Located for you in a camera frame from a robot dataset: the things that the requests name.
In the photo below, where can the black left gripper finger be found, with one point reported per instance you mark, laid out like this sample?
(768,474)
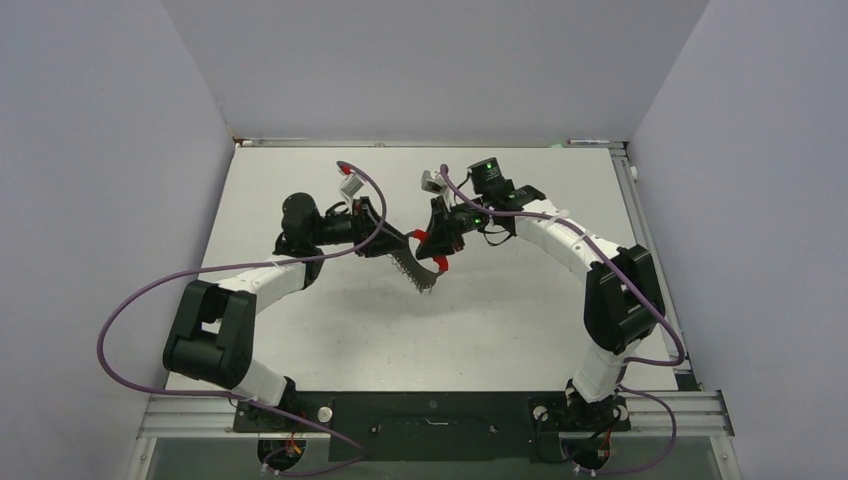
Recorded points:
(373,223)
(386,243)

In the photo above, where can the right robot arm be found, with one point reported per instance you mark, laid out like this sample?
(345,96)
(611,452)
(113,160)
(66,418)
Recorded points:
(623,303)

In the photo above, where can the steel key holder red handle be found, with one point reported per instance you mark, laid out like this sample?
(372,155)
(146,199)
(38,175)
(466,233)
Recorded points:
(421,277)

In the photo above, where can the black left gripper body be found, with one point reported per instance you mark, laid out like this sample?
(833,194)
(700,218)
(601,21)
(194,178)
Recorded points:
(345,229)

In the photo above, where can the black mounting base plate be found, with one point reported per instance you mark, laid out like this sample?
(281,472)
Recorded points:
(459,426)

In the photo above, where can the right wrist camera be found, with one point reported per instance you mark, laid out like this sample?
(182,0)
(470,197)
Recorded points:
(432,182)

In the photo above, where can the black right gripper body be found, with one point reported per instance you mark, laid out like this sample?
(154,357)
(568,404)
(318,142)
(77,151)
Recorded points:
(466,219)

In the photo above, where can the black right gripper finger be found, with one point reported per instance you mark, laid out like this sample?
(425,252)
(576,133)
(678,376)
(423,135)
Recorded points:
(437,243)
(439,226)

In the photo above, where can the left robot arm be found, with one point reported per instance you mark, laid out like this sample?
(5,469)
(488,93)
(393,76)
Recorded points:
(212,335)

